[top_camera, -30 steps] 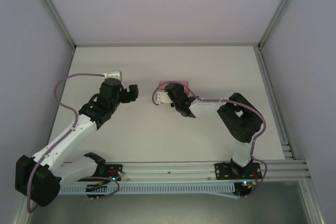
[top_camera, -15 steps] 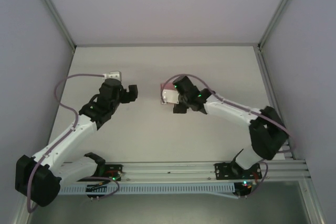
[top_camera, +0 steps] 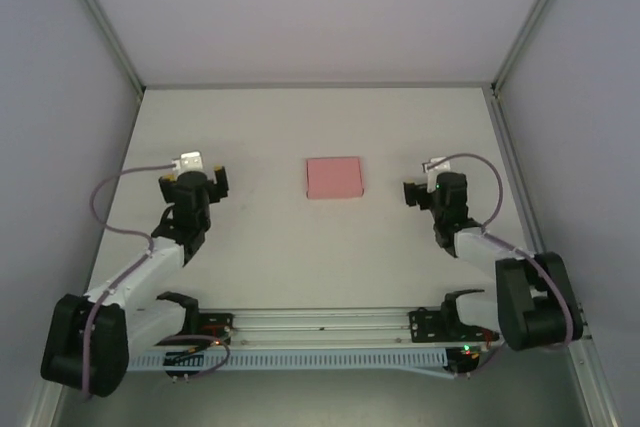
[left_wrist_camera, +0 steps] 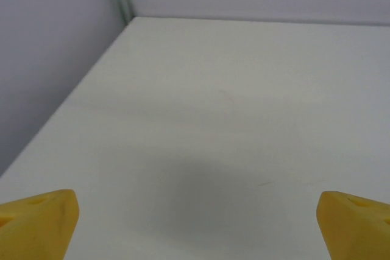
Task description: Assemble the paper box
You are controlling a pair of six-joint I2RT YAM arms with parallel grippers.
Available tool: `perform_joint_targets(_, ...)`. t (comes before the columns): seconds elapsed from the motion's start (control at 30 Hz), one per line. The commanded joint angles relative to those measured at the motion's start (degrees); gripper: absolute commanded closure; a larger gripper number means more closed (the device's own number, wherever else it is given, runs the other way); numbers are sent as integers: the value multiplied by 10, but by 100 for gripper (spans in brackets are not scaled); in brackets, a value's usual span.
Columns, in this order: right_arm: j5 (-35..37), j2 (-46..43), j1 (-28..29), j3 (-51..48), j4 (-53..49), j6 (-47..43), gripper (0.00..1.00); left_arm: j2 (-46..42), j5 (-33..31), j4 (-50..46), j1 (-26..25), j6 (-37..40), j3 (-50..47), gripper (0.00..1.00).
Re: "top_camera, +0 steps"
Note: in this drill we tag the aluminium side rail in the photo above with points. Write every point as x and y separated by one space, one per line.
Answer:
515 172

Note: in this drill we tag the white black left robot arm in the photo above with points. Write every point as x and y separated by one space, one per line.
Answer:
150 267

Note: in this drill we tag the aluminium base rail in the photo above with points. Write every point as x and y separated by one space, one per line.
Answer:
320 322

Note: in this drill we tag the black bracket under duct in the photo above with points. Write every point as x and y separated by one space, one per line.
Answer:
180 373
465 364

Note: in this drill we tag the pink paper box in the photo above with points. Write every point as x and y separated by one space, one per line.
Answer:
334 178

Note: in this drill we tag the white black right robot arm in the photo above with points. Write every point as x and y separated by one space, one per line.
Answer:
475 247

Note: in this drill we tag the aluminium frame post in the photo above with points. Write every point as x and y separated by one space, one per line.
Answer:
540 12
100 22

